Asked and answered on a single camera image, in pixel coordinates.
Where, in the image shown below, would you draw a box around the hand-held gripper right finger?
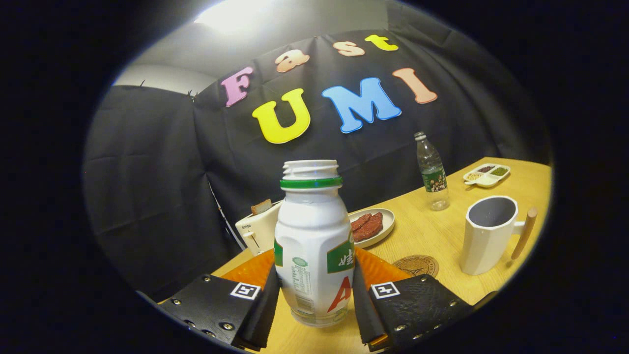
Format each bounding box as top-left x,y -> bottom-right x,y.
351,246 -> 475,352

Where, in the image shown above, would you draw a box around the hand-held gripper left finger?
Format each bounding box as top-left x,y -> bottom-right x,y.
157,248 -> 282,352

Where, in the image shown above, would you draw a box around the round cork coaster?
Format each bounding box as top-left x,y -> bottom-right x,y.
392,255 -> 439,278

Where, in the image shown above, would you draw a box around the white juice bottle green label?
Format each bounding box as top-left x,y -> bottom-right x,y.
274,160 -> 355,328

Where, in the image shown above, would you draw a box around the white cup wooden handle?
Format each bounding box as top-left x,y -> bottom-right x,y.
460,196 -> 538,276

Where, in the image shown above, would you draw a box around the clear plastic water bottle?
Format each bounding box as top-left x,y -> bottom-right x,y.
414,132 -> 450,211

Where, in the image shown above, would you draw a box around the white toaster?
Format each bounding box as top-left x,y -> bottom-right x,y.
235,199 -> 283,256

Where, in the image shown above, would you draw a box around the red meat slices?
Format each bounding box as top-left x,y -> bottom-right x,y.
350,212 -> 384,242

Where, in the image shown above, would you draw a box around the beige round plate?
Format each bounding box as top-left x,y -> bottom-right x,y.
348,208 -> 396,249

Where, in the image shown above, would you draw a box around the wooden table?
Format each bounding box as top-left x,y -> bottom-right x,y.
157,157 -> 553,354

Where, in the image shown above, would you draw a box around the black backdrop cloth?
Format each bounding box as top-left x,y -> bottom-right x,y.
83,2 -> 551,303

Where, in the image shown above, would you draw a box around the white divided dish with beans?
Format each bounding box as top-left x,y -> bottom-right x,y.
463,163 -> 511,188

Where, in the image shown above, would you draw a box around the thin toaster cable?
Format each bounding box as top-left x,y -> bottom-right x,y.
209,182 -> 245,249

